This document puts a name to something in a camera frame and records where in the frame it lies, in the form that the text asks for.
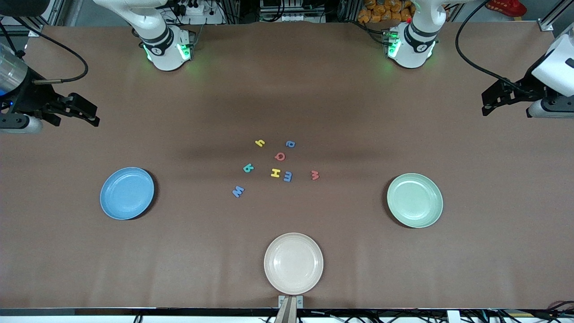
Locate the red lowercase w letter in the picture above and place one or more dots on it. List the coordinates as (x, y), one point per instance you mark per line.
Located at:
(315, 175)

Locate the brown table cover sheet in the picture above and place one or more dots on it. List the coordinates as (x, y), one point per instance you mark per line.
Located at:
(179, 260)

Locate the cream plate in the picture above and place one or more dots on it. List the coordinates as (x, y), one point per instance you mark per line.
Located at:
(293, 264)

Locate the white power strip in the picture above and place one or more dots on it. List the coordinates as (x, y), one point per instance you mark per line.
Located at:
(287, 18)
(202, 15)

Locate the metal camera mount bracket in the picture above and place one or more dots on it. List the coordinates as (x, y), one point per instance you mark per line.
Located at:
(290, 301)

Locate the yellow uppercase H letter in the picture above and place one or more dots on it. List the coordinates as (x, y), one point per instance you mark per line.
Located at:
(275, 172)

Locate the red object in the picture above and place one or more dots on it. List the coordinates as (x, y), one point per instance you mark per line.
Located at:
(506, 6)

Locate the blue plate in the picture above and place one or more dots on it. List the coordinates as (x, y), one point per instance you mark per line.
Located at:
(127, 194)

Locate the teal uppercase R letter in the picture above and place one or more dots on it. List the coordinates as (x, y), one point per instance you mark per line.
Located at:
(248, 168)

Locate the red uppercase Q letter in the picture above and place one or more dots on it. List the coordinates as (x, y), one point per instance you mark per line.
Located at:
(276, 156)

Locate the aluminium frame profile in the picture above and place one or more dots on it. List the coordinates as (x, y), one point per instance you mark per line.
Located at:
(45, 20)
(554, 18)

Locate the orange snack bag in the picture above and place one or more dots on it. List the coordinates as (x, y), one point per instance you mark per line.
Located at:
(381, 11)

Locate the blue lowercase m letter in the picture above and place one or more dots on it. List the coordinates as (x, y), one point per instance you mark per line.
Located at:
(288, 176)

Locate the blue uppercase W letter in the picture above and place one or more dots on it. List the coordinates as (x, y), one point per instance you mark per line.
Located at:
(238, 191)

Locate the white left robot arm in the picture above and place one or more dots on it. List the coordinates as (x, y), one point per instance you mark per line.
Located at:
(415, 45)

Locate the green plate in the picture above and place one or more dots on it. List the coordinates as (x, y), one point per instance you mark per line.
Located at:
(415, 200)

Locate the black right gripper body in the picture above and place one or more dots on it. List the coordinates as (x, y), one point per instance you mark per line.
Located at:
(29, 99)

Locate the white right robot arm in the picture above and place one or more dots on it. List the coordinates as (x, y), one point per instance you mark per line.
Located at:
(166, 49)

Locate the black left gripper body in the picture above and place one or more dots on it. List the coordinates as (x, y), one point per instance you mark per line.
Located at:
(530, 86)

